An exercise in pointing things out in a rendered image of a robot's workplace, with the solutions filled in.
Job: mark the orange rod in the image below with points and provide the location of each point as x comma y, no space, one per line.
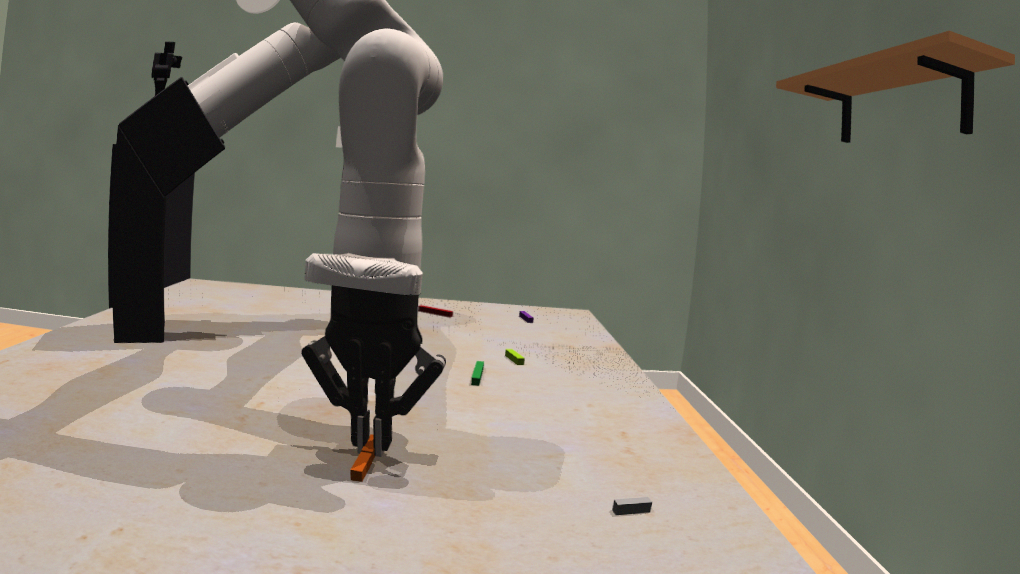
361,466
369,447

